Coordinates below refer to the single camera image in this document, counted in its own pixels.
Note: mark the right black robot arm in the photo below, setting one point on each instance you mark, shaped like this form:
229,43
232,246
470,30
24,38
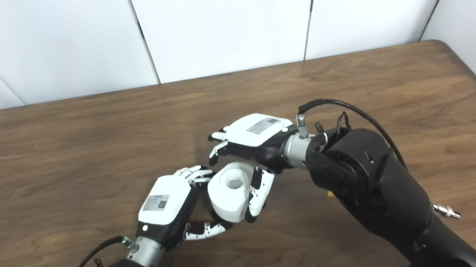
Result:
373,182

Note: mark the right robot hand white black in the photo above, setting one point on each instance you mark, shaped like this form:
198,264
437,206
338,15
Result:
255,134

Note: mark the round white piece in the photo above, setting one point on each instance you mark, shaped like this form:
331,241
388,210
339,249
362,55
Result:
228,200

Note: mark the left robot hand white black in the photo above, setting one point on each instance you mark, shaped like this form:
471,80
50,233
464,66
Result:
162,203

